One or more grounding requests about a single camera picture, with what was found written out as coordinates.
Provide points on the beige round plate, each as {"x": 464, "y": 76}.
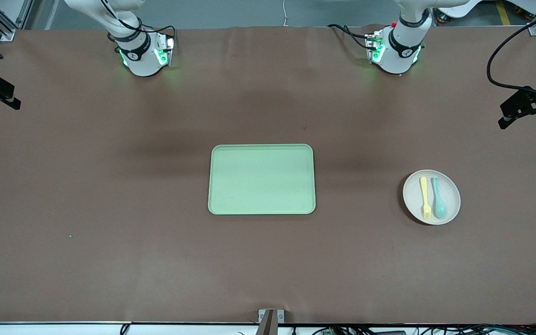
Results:
{"x": 452, "y": 197}

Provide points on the yellow plastic fork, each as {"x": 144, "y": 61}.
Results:
{"x": 424, "y": 193}

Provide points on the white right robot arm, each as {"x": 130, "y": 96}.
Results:
{"x": 140, "y": 56}

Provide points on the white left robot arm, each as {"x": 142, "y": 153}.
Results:
{"x": 400, "y": 51}

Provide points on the teal plastic spoon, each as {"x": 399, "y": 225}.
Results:
{"x": 439, "y": 204}

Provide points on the brown table cover mat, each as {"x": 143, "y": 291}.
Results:
{"x": 110, "y": 186}

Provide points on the light green rectangular tray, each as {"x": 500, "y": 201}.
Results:
{"x": 261, "y": 179}

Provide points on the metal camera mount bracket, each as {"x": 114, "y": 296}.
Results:
{"x": 268, "y": 321}

